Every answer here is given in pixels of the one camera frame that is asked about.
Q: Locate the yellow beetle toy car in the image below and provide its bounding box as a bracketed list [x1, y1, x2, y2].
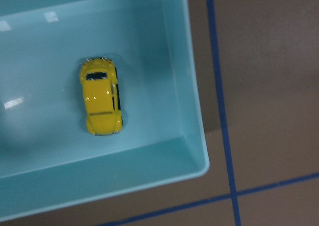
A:
[80, 57, 123, 135]

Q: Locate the light blue plastic bin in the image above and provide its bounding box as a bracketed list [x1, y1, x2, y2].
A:
[0, 0, 209, 222]

